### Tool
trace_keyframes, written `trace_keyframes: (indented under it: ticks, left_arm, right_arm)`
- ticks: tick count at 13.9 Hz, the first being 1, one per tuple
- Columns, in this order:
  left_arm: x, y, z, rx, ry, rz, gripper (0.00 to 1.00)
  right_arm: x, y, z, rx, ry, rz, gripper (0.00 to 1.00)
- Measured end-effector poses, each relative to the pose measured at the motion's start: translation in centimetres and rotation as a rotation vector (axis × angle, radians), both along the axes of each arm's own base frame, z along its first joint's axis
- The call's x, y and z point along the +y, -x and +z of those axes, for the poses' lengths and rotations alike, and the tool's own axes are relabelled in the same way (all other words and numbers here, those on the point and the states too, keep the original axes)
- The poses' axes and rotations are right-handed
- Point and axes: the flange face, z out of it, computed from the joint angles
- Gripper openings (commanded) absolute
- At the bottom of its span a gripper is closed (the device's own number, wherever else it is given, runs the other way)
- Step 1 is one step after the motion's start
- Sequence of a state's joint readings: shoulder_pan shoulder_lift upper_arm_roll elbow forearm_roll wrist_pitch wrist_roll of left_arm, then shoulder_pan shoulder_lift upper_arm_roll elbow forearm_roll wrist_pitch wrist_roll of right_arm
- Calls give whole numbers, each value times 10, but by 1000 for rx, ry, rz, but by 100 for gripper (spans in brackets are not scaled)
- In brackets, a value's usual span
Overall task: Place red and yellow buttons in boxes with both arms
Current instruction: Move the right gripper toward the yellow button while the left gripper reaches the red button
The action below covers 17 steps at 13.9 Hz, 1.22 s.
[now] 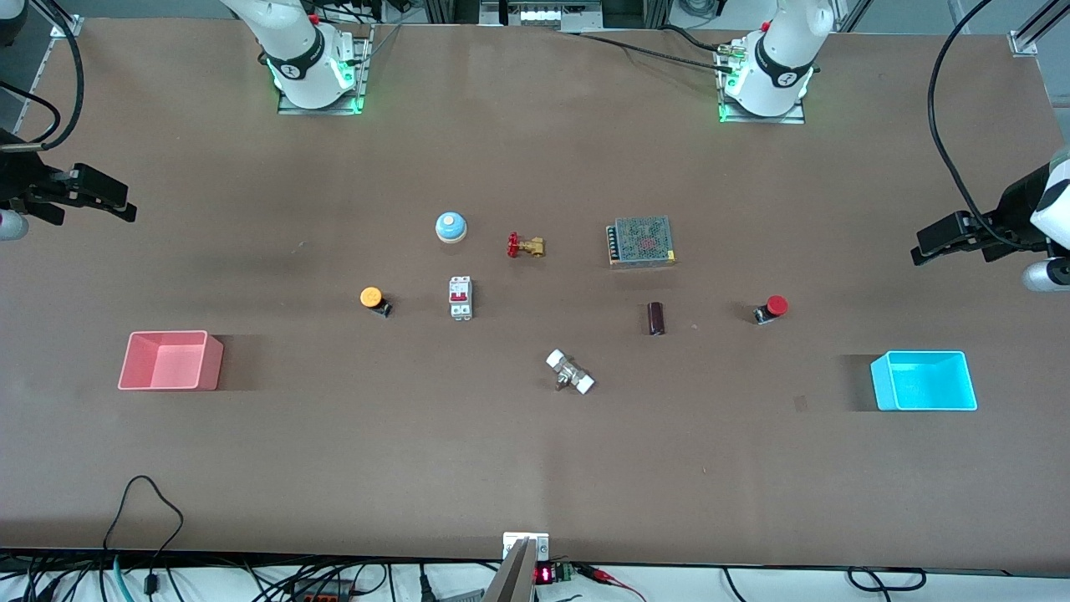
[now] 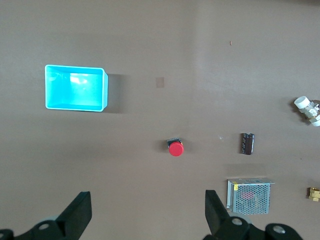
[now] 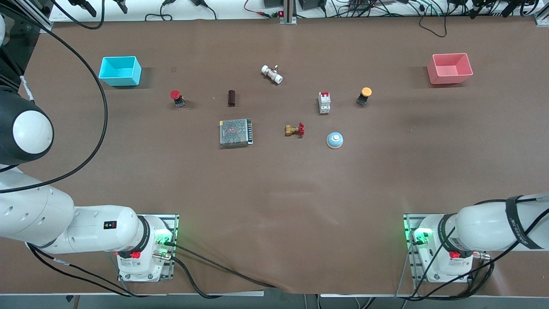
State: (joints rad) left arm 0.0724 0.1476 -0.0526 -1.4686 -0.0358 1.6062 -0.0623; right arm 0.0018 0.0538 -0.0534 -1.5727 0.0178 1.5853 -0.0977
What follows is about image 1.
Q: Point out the red clip lead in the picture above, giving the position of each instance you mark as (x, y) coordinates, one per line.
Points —
(606, 577)

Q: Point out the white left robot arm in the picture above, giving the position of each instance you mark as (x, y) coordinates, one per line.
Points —
(782, 58)

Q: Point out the blue white dome bell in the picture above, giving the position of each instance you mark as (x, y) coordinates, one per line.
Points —
(450, 227)

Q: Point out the red push button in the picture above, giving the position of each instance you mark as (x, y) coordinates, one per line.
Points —
(777, 305)

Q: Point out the metal fitting white caps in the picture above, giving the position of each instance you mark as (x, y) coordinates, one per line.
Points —
(570, 372)

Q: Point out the dark brown cylindrical capacitor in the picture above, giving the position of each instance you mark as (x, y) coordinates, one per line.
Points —
(656, 318)

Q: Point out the metal mesh power supply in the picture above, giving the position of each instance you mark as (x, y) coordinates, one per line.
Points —
(642, 240)

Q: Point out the white mounting bracket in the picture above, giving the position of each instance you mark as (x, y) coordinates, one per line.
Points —
(541, 543)

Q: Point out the pink plastic box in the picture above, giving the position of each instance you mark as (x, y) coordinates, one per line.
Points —
(167, 364)

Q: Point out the black orange power strip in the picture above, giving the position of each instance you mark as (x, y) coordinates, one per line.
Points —
(322, 592)

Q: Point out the blue plastic box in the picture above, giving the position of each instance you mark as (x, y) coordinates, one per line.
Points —
(924, 385)

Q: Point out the yellow push button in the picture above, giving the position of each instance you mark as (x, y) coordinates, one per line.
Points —
(371, 297)

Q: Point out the red digit display module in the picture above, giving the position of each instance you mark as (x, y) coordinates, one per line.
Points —
(547, 573)

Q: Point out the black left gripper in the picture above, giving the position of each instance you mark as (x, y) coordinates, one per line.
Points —
(1015, 208)

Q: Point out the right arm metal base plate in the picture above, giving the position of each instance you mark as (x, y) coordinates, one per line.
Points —
(361, 75)

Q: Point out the grey metal bar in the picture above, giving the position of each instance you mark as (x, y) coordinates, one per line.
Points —
(512, 577)

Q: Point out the aluminium frame profile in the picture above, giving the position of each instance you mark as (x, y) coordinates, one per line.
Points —
(67, 27)
(1032, 33)

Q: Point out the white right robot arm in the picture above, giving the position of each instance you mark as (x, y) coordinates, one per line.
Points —
(292, 50)

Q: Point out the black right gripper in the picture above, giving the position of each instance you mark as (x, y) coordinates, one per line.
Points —
(18, 179)

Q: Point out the white circuit breaker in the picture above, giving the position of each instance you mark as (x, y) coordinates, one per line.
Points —
(461, 298)

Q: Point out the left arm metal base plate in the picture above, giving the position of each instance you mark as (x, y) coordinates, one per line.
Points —
(765, 119)

